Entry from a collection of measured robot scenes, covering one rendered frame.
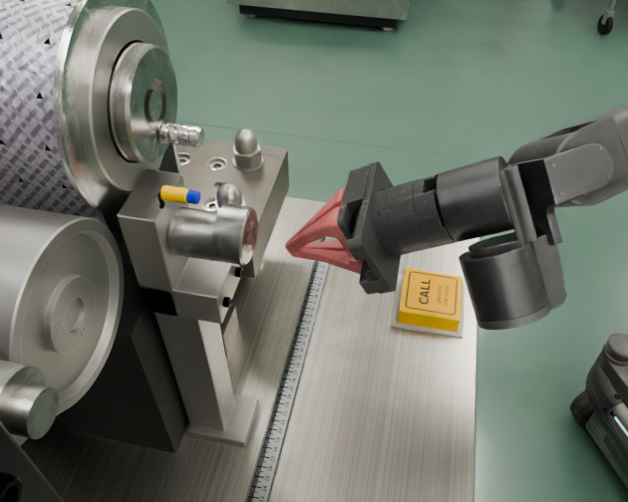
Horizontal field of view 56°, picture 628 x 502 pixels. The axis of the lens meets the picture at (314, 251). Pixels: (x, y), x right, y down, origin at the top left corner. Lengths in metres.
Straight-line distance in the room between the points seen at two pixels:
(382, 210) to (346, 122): 2.15
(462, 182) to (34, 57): 0.29
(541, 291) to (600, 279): 1.67
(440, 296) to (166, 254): 0.39
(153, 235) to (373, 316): 0.37
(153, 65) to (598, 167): 0.32
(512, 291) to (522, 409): 1.30
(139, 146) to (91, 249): 0.07
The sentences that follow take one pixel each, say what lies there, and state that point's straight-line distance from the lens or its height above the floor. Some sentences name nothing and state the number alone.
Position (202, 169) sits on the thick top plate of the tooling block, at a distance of 0.70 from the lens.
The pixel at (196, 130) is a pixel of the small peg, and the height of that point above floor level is 1.24.
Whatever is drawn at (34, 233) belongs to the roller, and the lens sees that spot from 0.36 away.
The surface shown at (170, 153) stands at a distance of 0.51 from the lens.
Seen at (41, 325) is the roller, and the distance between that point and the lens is 0.37.
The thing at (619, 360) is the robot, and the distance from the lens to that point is 1.56.
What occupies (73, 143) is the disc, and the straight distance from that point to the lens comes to 0.36.
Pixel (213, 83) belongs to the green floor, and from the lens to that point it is 2.92.
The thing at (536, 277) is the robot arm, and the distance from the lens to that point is 0.48.
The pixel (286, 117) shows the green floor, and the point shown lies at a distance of 2.65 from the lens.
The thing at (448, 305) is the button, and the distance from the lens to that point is 0.70.
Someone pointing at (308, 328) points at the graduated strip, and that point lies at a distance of 0.69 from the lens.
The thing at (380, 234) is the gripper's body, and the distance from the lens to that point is 0.48.
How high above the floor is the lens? 1.46
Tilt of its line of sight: 46 degrees down
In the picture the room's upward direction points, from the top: straight up
